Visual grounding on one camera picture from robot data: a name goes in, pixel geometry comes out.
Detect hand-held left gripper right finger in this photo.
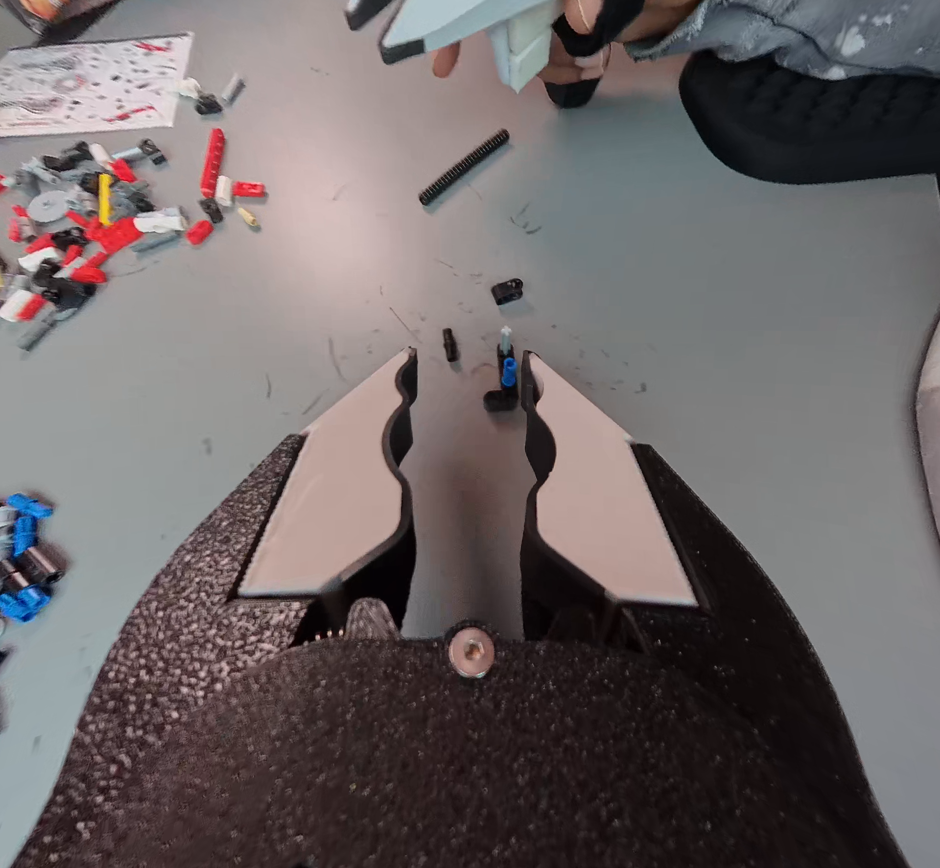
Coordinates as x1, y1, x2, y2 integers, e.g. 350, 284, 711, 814
518, 350, 700, 625

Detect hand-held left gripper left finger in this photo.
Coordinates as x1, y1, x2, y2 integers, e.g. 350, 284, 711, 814
235, 347, 421, 623

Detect black angled toy beam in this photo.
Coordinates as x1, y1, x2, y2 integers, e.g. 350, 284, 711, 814
483, 343, 521, 414

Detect grey desk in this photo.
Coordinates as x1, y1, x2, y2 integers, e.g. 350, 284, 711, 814
0, 0, 940, 868

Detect long red toy beam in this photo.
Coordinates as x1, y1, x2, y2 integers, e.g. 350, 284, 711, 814
200, 128, 227, 199

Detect black mesh cushion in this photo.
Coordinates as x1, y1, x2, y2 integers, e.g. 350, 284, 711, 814
679, 49, 940, 186

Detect pile of blue black connectors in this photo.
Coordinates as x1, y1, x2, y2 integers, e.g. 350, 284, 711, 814
0, 492, 69, 625

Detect printed instruction sheet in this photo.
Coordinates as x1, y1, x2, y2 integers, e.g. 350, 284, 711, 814
0, 31, 195, 138

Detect pile of mixed toy pieces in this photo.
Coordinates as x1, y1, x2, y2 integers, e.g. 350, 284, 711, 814
0, 140, 188, 353

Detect black ribbed toy hose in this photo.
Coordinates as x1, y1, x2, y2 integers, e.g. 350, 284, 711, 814
417, 128, 511, 207

